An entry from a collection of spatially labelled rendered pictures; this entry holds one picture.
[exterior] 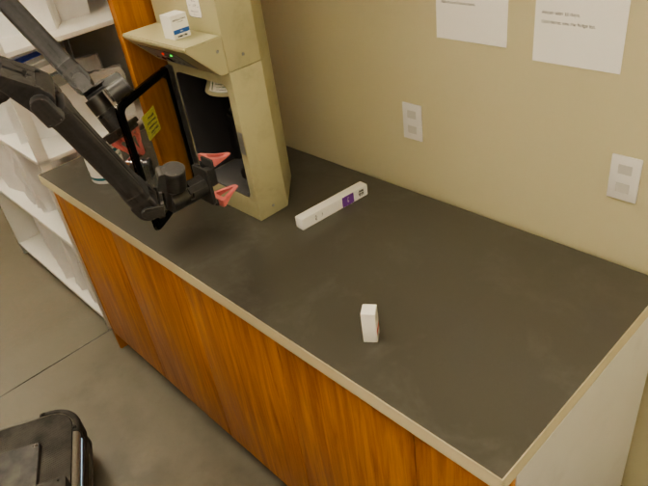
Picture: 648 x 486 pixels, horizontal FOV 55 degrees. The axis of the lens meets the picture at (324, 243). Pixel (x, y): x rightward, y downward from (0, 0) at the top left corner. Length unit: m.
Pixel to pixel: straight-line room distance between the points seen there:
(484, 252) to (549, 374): 0.45
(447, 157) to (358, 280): 0.49
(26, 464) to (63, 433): 0.16
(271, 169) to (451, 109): 0.55
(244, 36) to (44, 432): 1.59
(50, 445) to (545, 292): 1.76
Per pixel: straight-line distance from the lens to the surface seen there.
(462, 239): 1.76
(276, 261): 1.75
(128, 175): 1.52
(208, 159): 1.61
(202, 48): 1.68
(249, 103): 1.80
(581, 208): 1.72
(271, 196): 1.93
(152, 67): 2.05
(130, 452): 2.68
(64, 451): 2.47
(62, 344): 3.32
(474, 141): 1.80
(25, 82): 1.36
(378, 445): 1.55
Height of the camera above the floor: 1.95
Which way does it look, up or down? 34 degrees down
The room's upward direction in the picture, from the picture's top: 9 degrees counter-clockwise
